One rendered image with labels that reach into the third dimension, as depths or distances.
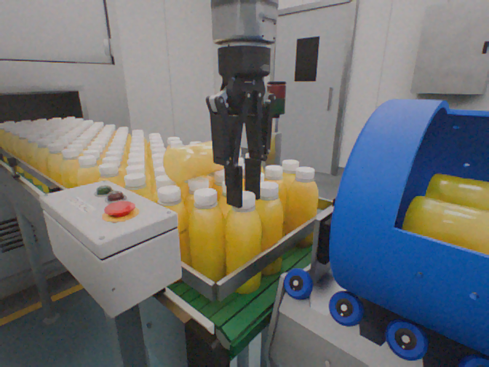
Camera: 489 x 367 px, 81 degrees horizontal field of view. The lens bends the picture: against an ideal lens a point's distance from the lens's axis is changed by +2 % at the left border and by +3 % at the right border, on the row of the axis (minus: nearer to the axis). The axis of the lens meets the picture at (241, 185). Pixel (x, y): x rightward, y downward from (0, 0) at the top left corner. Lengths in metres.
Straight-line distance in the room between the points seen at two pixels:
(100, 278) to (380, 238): 0.30
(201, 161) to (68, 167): 0.47
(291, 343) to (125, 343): 0.26
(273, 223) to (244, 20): 0.32
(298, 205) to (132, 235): 0.39
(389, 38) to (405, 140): 3.65
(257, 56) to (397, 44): 3.57
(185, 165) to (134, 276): 0.23
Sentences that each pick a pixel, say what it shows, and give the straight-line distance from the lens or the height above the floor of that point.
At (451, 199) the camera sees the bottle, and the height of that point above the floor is 1.11.
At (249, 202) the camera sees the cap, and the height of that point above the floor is 1.07.
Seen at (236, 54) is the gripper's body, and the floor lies 1.29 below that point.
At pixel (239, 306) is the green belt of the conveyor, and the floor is 0.90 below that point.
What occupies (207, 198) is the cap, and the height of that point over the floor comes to 1.07.
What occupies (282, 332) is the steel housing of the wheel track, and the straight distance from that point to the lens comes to 0.52.
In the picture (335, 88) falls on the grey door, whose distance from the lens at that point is 4.14.
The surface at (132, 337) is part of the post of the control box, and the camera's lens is 0.54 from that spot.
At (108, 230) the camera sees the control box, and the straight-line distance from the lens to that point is 0.36.
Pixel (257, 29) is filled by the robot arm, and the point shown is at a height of 1.32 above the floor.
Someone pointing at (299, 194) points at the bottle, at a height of 1.03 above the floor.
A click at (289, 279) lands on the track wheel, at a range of 0.47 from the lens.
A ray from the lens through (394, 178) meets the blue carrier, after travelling 0.33.
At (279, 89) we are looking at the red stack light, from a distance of 0.94.
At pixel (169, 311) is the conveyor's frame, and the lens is 0.54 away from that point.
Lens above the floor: 1.25
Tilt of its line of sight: 20 degrees down
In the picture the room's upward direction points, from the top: straight up
